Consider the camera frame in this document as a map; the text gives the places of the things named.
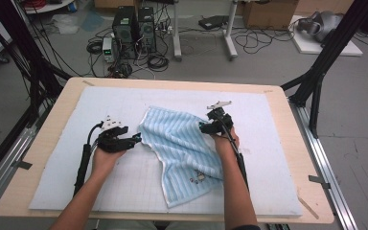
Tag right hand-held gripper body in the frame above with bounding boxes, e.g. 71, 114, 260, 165
206, 100, 235, 135

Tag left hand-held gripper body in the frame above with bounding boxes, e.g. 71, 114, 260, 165
95, 114, 129, 154

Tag blue striped towel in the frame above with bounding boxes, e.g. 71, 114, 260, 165
138, 105, 224, 209

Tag person's right hand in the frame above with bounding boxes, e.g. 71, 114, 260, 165
210, 126, 241, 158

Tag person's left hand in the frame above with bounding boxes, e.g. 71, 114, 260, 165
90, 147, 127, 184

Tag white foam mat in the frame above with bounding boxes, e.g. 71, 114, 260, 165
28, 85, 304, 218

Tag white power supply unit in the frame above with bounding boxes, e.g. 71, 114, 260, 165
102, 36, 118, 63

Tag black flat case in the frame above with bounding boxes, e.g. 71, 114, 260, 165
198, 14, 229, 31

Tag large black computer tower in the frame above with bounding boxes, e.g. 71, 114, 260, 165
112, 5, 138, 60

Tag grey tape strip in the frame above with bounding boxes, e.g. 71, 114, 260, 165
308, 174, 332, 190
12, 160, 33, 171

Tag slim black computer tower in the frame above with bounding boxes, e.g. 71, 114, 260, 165
137, 6, 157, 54

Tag clear plastic sheet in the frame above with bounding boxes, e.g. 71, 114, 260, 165
51, 13, 80, 35

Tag white floor board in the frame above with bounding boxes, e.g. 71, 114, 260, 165
288, 14, 363, 57

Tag open cardboard box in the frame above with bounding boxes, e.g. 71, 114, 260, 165
242, 0, 300, 32

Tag plain cardboard box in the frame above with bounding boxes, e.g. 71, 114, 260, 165
94, 0, 142, 9

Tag thin wooden stick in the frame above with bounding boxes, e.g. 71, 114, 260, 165
296, 195, 320, 220

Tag white round table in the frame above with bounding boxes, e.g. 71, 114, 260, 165
23, 0, 76, 15

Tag grey rounded device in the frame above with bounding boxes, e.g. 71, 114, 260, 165
296, 11, 344, 42

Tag beige cabinet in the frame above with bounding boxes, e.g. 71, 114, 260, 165
295, 0, 354, 16

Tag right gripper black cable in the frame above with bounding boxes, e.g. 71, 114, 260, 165
218, 113, 251, 191

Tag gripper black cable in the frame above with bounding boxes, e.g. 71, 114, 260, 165
73, 120, 105, 197
218, 113, 251, 191

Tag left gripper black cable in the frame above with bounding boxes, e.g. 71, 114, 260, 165
73, 120, 105, 197

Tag small black cable coil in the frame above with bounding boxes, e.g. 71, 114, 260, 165
85, 39, 104, 56

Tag loose black floor cables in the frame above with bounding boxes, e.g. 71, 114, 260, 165
234, 27, 295, 54

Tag white desk frame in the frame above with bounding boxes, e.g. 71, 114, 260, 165
172, 0, 239, 61

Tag aluminium rail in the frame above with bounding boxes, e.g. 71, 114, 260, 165
0, 104, 56, 219
288, 99, 358, 230

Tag black frame post with cables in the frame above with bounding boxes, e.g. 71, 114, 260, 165
0, 0, 73, 128

